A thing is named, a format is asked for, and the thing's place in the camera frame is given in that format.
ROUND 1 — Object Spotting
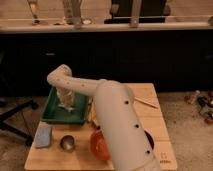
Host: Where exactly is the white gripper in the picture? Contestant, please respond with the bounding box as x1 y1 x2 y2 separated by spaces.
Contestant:
56 87 74 106

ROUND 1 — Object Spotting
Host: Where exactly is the white towel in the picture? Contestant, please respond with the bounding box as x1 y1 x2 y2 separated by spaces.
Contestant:
58 103 75 112

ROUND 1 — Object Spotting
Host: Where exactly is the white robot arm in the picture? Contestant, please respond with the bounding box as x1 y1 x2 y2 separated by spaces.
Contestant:
47 65 161 171

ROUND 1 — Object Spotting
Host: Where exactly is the green plastic tray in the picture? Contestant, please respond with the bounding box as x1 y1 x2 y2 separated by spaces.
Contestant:
41 87 89 125

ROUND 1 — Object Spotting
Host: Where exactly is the blue sponge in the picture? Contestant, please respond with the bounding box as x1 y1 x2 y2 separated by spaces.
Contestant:
34 125 52 148

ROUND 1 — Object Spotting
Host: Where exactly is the small metal cup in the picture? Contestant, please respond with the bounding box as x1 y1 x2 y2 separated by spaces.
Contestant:
60 135 75 151

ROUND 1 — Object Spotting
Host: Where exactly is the orange red bowl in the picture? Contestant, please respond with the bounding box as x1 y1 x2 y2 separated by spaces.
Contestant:
90 130 110 161

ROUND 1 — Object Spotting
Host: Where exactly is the black office chair base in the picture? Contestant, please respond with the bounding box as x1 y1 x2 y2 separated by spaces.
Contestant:
0 98 39 147

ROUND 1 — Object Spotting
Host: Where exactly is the wooden chopstick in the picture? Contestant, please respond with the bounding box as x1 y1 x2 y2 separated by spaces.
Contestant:
134 97 158 109

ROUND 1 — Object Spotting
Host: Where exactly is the black chair behind barrier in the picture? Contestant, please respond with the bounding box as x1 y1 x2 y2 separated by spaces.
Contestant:
104 0 171 24

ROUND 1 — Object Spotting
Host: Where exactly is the clutter pile on floor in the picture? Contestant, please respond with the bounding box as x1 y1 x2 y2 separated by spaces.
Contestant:
184 90 213 124

